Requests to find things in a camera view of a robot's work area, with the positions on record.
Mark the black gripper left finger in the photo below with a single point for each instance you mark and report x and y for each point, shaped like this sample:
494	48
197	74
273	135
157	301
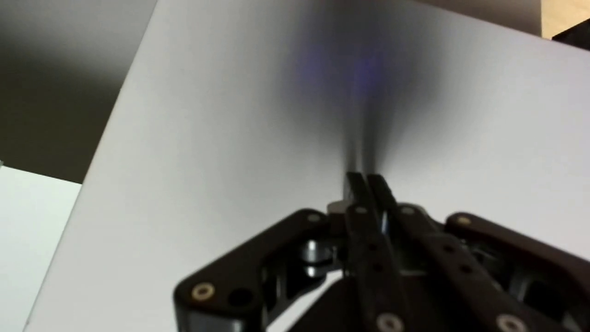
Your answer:
343	269

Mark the wooden board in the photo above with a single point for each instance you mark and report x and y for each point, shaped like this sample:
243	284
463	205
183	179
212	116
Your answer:
564	15

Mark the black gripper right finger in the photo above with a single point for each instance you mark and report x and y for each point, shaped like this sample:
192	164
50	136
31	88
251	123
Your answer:
466	269

